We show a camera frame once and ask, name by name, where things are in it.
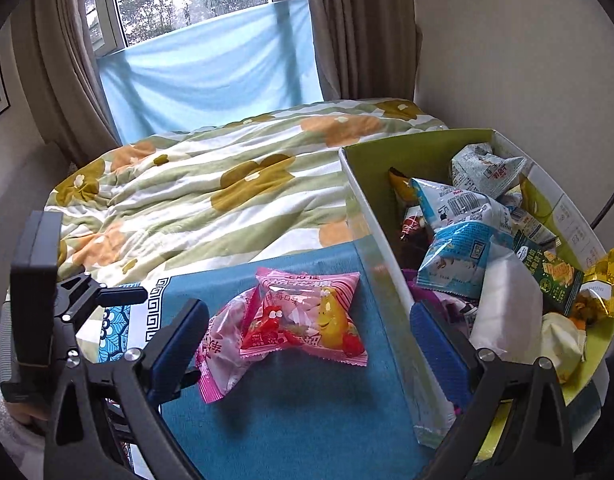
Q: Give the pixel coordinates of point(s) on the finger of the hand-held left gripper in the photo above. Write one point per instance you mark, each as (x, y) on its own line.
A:
(122, 296)

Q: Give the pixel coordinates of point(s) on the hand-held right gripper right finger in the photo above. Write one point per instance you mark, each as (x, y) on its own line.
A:
(437, 340)

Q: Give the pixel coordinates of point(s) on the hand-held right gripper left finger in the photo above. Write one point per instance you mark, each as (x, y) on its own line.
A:
(174, 350)

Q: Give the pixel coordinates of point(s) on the pink cartoon snack packet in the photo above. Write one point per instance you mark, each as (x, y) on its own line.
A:
(307, 320)

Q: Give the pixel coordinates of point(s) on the green cardboard box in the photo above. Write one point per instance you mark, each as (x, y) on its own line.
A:
(374, 160)

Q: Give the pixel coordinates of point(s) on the person's left forearm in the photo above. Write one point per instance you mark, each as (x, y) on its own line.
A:
(12, 447)

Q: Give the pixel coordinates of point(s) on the person's left hand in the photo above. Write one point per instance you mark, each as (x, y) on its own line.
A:
(27, 412)

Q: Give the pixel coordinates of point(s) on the pale pink snack packet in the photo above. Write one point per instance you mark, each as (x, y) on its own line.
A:
(222, 350)

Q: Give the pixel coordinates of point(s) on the large blue white packet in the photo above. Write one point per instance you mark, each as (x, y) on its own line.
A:
(457, 265)

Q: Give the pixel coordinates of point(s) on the plain white packet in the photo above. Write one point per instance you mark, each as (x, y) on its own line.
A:
(507, 305)

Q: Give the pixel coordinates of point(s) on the beige upholstered headboard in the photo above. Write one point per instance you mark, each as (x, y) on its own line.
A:
(32, 195)

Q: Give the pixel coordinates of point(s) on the red brown snack packet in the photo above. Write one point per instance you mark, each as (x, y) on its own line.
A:
(412, 225)

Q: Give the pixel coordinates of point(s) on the pale yellow snack packet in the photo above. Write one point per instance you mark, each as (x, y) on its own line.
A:
(562, 345)

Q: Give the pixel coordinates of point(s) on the dark green cracker packet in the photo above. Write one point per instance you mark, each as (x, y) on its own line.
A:
(547, 280)

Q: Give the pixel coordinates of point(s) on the floral striped quilt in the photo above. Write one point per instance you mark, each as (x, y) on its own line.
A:
(197, 195)

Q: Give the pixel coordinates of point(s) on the teal patterned mat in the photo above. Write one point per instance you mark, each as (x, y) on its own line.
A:
(287, 410)

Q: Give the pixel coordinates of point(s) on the blue white barcode packet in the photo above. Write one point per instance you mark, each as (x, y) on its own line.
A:
(457, 205)

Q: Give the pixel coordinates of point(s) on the orange black snack packet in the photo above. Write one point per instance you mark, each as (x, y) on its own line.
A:
(401, 185)

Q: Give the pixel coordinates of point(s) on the white grey snack packet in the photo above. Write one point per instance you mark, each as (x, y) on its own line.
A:
(487, 170)

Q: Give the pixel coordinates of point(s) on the gold snack packet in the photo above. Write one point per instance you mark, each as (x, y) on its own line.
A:
(604, 280)

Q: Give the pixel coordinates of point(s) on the beige curtain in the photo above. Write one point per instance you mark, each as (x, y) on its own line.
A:
(367, 35)
(67, 60)

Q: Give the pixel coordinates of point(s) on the light blue cloth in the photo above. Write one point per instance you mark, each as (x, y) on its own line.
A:
(202, 75)

